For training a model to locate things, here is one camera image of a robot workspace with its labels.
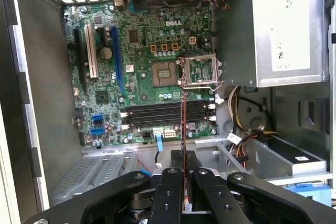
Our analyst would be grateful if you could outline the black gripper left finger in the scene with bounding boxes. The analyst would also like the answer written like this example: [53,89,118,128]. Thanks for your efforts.
[22,150,184,224]

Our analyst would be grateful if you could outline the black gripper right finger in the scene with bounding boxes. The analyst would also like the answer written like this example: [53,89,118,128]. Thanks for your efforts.
[186,151,336,224]

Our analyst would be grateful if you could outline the RAM stick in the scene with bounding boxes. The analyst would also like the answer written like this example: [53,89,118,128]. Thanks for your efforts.
[180,91,194,212]

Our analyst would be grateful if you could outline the RAM slot with white latches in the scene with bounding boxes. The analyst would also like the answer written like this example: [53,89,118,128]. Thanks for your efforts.
[121,103,217,119]
[121,115,217,131]

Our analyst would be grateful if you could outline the grey optical drive cage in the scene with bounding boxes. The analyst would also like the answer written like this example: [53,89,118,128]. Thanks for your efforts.
[217,134,334,185]

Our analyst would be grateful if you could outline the metal disk bay cage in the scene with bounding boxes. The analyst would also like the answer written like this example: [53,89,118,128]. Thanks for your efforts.
[51,153,139,204]

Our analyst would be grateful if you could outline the blue plastic drive latch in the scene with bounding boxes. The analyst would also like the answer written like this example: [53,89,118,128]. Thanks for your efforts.
[285,184,333,207]

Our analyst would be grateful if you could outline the blue SATA connector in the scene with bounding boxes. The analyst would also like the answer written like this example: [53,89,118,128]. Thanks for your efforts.
[90,127,106,137]
[91,113,106,126]

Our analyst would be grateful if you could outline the bare die chipset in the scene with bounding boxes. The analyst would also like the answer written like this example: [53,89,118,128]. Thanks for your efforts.
[95,90,109,104]

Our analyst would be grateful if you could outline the CPU socket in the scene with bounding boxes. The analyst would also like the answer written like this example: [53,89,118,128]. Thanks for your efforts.
[152,61,181,87]

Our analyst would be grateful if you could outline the metal socket cover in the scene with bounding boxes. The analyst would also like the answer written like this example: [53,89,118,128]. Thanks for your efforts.
[180,54,224,86]

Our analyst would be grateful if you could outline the blue expansion slot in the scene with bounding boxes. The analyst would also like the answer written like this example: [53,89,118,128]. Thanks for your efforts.
[110,26,124,92]

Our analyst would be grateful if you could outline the round coin cell battery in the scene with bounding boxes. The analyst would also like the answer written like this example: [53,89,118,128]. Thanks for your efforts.
[100,47,113,61]

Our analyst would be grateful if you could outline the green Dell motherboard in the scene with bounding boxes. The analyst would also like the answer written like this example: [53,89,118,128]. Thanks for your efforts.
[62,1,219,147]

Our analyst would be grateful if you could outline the grey power supply unit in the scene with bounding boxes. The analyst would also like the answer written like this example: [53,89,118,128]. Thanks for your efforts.
[214,0,330,88]

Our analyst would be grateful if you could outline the black expansion slot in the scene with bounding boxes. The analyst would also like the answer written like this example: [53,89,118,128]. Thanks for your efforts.
[72,28,89,94]

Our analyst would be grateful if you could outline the white expansion slot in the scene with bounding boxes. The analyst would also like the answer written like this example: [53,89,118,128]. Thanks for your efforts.
[83,24,99,79]

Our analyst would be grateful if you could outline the black open PC case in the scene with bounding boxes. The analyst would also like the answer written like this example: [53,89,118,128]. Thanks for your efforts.
[0,0,336,224]

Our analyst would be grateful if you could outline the orange drive power wires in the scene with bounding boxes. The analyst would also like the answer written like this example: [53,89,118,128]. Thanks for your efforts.
[235,140,250,169]

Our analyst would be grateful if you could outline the power supply wire bundle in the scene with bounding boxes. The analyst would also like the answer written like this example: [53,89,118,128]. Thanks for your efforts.
[227,85,278,143]

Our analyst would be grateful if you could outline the wire locking lever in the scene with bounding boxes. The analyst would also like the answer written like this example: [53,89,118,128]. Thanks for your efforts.
[181,79,225,90]

